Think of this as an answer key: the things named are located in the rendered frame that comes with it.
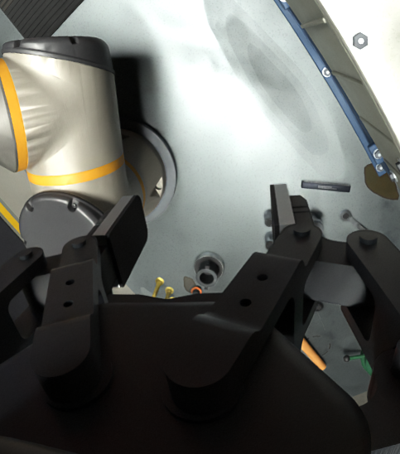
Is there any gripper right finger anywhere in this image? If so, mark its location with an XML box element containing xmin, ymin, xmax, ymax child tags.
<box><xmin>192</xmin><ymin>183</ymin><xmax>400</xmax><ymax>360</ymax></box>

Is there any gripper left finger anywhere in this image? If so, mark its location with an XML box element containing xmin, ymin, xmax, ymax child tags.
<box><xmin>0</xmin><ymin>194</ymin><xmax>148</xmax><ymax>374</ymax></box>

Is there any grey metal bushing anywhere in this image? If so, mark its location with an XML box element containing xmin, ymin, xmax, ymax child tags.
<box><xmin>193</xmin><ymin>250</ymin><xmax>226</xmax><ymax>287</ymax></box>

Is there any dark steel bolt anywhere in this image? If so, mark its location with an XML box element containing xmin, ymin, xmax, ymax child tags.
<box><xmin>340</xmin><ymin>209</ymin><xmax>368</xmax><ymax>231</ymax></box>

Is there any black knurled rod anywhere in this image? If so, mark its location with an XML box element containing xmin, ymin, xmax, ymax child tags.
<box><xmin>301</xmin><ymin>179</ymin><xmax>352</xmax><ymax>194</ymax></box>

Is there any orange tool handle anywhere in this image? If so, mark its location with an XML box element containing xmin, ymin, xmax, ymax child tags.
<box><xmin>301</xmin><ymin>337</ymin><xmax>328</xmax><ymax>372</ymax></box>

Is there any green handled tool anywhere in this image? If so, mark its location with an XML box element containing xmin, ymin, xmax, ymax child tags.
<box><xmin>342</xmin><ymin>350</ymin><xmax>373</xmax><ymax>376</ymax></box>

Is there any blue mounting bracket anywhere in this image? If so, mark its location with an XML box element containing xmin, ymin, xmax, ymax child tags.
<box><xmin>273</xmin><ymin>0</ymin><xmax>389</xmax><ymax>177</ymax></box>

